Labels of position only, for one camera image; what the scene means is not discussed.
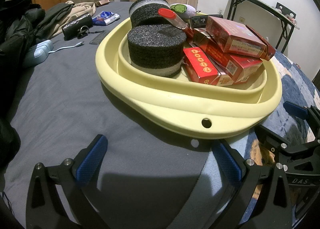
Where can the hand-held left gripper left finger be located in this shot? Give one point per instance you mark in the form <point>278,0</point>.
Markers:
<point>91,159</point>

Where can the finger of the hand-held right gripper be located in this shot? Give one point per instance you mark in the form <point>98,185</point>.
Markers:
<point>268,135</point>
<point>296,110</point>

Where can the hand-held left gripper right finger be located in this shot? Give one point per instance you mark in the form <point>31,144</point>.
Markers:
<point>227,164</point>

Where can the pale yellow plastic basin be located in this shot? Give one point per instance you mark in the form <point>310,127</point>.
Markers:
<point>175,109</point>

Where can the red white gold-patterned box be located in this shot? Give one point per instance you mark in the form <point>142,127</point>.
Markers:
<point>202,66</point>

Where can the dark red box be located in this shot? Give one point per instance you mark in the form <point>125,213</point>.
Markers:
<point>200,35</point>

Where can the black foam cylinder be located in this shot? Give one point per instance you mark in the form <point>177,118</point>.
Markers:
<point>145,11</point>
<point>155,49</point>

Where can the black box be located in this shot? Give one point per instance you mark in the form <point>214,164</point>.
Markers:
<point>200,20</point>

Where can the clear jar with red lid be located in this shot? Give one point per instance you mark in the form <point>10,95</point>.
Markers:
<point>172,16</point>

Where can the blue plaid rug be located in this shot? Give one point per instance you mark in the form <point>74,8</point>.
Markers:
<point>295,81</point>

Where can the grey bed sheet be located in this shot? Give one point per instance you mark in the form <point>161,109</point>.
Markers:
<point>62,94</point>

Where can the pink packet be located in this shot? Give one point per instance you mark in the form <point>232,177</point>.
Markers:
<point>292,18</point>

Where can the black panel with holes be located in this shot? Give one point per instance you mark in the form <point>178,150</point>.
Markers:
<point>286,10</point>

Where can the light blue device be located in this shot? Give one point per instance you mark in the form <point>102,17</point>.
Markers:
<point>37,53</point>

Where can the black mesh comb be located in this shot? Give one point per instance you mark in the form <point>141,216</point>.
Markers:
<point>98,38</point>

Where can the black shiny pouch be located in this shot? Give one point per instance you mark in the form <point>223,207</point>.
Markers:
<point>75,24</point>

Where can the blue white packet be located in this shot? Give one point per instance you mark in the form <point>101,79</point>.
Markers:
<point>105,17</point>

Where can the black jacket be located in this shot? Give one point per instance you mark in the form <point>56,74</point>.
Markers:
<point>17,34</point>

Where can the olive green garment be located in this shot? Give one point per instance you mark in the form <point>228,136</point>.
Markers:
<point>53,15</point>

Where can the beige garment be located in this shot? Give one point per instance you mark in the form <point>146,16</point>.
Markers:
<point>82,10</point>

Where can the grey plush toy green patch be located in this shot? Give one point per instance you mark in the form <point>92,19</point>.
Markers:
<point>181,9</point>

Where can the small brown box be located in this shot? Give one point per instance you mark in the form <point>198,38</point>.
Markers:
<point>102,2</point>

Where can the wall outlet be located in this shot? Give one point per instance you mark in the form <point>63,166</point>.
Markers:
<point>242,19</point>

